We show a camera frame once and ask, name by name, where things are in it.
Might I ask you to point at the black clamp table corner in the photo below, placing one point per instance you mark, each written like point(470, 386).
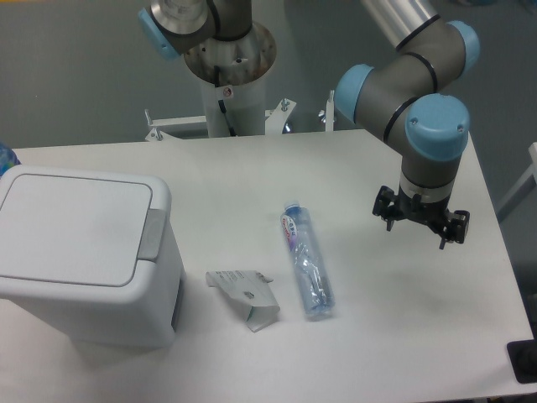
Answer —
point(522, 355)

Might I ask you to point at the white plastic trash can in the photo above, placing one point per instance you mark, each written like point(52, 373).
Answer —
point(93, 254)

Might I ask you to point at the crumpled white paper carton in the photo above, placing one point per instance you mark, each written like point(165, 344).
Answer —
point(249, 294)

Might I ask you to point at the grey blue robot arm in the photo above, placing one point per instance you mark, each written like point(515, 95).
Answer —
point(401, 104)

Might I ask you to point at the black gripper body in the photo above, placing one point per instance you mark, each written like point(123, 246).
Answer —
point(426, 213)

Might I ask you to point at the blue patterned object left edge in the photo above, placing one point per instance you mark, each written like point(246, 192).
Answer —
point(8, 159)

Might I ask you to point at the clear plastic water bottle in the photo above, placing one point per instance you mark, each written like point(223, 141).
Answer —
point(308, 264)

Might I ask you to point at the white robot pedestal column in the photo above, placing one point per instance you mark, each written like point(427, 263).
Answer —
point(234, 69)

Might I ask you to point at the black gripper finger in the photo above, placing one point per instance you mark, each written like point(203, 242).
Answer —
point(453, 227)
point(385, 206)

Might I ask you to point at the white frame right edge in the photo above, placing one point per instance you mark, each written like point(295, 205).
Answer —
point(520, 189)

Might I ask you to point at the white metal base frame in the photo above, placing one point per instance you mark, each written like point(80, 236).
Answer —
point(225, 119)

